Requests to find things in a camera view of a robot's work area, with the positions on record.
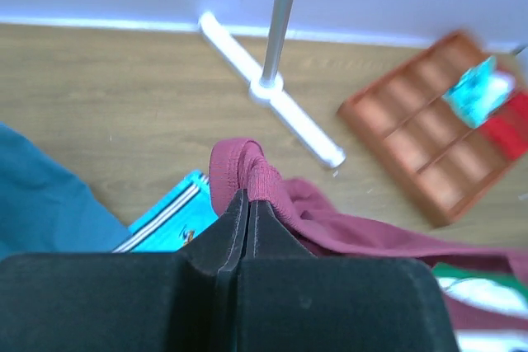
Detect white cloth in bin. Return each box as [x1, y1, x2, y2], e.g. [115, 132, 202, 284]
[437, 277, 527, 351]

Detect maroon tank top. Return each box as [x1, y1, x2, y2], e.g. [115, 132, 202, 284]
[208, 137, 528, 331]

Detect orange compartment tray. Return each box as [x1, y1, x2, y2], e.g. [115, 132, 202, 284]
[337, 31, 527, 227]

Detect blue-grey hanging tank top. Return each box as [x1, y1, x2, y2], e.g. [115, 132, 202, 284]
[1, 124, 131, 259]

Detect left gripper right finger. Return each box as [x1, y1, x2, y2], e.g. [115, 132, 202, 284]
[237, 201, 458, 351]

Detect white clothes rack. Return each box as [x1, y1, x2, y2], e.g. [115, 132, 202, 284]
[198, 0, 346, 169]

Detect mint green cloth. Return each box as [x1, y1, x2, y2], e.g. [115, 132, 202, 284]
[442, 56, 516, 129]

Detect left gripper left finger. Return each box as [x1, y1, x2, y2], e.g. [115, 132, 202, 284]
[1, 190, 249, 351]

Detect green plastic bin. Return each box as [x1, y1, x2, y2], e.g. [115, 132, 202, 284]
[432, 263, 527, 292]

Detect turquoise folded shirt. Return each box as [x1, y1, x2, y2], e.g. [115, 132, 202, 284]
[113, 170, 218, 253]

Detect red cloth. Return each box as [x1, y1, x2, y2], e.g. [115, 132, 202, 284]
[478, 91, 527, 162]

